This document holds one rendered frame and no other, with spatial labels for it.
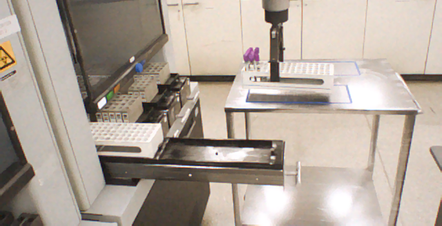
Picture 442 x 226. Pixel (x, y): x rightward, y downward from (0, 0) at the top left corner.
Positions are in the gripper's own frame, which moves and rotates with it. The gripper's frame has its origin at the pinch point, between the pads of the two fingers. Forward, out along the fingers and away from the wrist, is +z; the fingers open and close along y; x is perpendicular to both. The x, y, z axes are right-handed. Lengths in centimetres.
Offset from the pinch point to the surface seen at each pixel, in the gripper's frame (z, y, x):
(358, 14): 30, 199, -39
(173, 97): 10.1, -5.3, 37.0
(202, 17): 28, 187, 91
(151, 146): 6, -42, 28
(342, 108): 9.2, -8.0, -21.6
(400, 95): 9.1, 3.4, -40.0
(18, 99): -19, -67, 40
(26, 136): -12, -68, 40
